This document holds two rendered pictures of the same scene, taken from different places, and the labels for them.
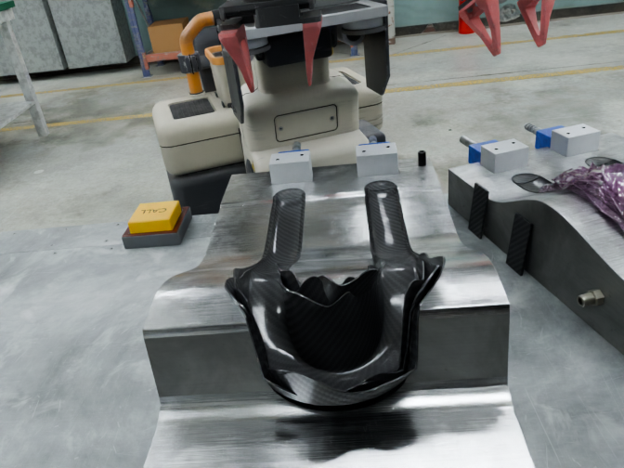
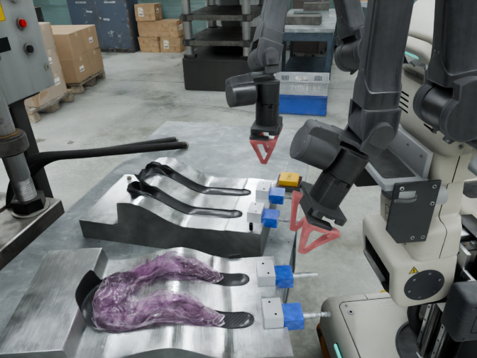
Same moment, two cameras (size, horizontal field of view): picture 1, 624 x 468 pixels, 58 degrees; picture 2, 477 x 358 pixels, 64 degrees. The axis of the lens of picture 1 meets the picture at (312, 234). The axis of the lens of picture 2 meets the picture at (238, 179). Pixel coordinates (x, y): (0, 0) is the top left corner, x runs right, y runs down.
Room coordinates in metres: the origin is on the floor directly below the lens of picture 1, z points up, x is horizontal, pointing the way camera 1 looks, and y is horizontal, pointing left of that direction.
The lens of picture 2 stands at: (0.75, -0.89, 1.45)
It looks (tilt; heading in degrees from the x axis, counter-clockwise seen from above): 29 degrees down; 100
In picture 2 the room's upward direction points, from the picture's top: 2 degrees counter-clockwise
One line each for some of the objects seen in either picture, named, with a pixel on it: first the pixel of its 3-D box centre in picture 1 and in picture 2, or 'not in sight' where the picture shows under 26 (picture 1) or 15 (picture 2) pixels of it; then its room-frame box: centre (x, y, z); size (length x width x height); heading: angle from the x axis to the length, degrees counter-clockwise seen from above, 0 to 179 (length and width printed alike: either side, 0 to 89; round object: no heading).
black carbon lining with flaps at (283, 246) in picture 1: (336, 237); (184, 189); (0.45, -0.02, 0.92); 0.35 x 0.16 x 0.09; 175
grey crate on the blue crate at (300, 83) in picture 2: not in sight; (299, 83); (0.76, 3.28, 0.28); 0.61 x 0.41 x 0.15; 175
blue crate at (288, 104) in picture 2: not in sight; (299, 99); (0.76, 3.29, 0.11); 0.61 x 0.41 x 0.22; 175
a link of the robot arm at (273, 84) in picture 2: not in sight; (265, 91); (0.67, 0.01, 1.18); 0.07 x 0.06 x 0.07; 30
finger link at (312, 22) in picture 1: (292, 45); (265, 145); (0.67, -0.01, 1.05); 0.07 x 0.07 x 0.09; 85
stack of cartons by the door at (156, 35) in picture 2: not in sight; (160, 28); (-1.85, 6.43, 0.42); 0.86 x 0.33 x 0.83; 175
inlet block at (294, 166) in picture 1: (294, 162); (280, 196); (0.71, 0.01, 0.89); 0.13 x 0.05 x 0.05; 175
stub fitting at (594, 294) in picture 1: (590, 298); not in sight; (0.41, -0.25, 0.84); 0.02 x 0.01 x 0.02; 102
